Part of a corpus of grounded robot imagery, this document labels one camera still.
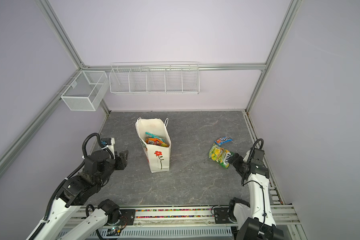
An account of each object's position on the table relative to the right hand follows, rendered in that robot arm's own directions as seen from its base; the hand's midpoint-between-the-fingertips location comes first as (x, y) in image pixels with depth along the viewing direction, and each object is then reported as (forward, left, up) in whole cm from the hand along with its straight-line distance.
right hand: (235, 164), depth 82 cm
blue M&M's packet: (+20, +5, -6) cm, 21 cm away
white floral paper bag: (0, +42, +8) cm, 43 cm away
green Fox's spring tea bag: (+8, +7, -5) cm, 12 cm away
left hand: (-2, +57, +16) cm, 60 cm away
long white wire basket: (+57, +32, +19) cm, 68 cm away
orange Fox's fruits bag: (+10, +45, +7) cm, 46 cm away
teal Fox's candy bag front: (+15, +48, +6) cm, 51 cm away
